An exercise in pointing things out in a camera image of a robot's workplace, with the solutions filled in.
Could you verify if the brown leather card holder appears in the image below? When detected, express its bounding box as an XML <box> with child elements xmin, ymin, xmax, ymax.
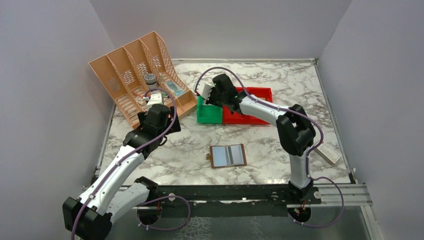
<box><xmin>206</xmin><ymin>144</ymin><xmax>247</xmax><ymax>169</ymax></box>

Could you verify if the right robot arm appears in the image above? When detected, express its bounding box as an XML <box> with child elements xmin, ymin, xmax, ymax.
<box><xmin>196</xmin><ymin>73</ymin><xmax>316</xmax><ymax>204</ymax></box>

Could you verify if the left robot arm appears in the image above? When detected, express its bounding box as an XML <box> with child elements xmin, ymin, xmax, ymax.
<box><xmin>62</xmin><ymin>103</ymin><xmax>181</xmax><ymax>240</ymax></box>

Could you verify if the red plastic bin middle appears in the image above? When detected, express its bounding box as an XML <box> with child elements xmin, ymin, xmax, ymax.
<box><xmin>222</xmin><ymin>106</ymin><xmax>268</xmax><ymax>125</ymax></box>

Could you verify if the red plastic bin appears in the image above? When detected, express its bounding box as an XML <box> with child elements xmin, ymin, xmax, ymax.
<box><xmin>222</xmin><ymin>106</ymin><xmax>268</xmax><ymax>125</ymax></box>
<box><xmin>246</xmin><ymin>87</ymin><xmax>273</xmax><ymax>103</ymax></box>

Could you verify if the green plastic bin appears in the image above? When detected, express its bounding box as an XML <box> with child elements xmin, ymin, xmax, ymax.
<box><xmin>196</xmin><ymin>96</ymin><xmax>223</xmax><ymax>124</ymax></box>

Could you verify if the blue packet in organizer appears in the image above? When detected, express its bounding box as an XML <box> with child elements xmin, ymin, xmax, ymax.
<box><xmin>166</xmin><ymin>80</ymin><xmax>185</xmax><ymax>97</ymax></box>

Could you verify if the red plastic bin right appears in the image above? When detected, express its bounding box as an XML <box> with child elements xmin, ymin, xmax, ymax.
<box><xmin>246</xmin><ymin>87</ymin><xmax>273</xmax><ymax>103</ymax></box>

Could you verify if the silver round tin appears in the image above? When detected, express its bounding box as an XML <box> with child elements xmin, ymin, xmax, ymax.
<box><xmin>143</xmin><ymin>73</ymin><xmax>158</xmax><ymax>90</ymax></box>

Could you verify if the peach plastic file organizer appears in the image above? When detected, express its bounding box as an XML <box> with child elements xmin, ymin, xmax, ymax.
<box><xmin>89</xmin><ymin>31</ymin><xmax>197</xmax><ymax>129</ymax></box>

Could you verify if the small white red box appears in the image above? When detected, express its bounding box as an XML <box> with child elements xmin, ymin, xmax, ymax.
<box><xmin>314</xmin><ymin>142</ymin><xmax>342</xmax><ymax>165</ymax></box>

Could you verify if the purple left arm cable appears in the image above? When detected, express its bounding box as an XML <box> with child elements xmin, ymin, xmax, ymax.
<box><xmin>70</xmin><ymin>88</ymin><xmax>178</xmax><ymax>240</ymax></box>

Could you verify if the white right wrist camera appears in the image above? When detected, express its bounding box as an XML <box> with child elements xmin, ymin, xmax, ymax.
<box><xmin>196</xmin><ymin>82</ymin><xmax>213</xmax><ymax>101</ymax></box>

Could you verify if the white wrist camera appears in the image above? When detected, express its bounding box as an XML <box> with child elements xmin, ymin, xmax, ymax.
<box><xmin>196</xmin><ymin>82</ymin><xmax>213</xmax><ymax>101</ymax></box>
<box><xmin>146</xmin><ymin>93</ymin><xmax>164</xmax><ymax>110</ymax></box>

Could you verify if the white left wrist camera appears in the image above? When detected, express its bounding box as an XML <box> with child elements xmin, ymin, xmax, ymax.
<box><xmin>146</xmin><ymin>93</ymin><xmax>164</xmax><ymax>110</ymax></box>

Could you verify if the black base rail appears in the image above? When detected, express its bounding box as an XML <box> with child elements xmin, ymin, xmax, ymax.
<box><xmin>135</xmin><ymin>184</ymin><xmax>322</xmax><ymax>218</ymax></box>

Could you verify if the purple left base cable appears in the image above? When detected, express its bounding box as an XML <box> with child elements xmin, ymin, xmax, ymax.
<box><xmin>136</xmin><ymin>195</ymin><xmax>192</xmax><ymax>232</ymax></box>

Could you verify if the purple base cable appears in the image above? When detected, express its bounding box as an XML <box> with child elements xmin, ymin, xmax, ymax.
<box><xmin>286</xmin><ymin>176</ymin><xmax>345</xmax><ymax>230</ymax></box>
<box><xmin>136</xmin><ymin>195</ymin><xmax>192</xmax><ymax>232</ymax></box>

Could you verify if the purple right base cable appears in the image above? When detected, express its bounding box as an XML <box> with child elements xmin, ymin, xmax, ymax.
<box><xmin>286</xmin><ymin>176</ymin><xmax>345</xmax><ymax>230</ymax></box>

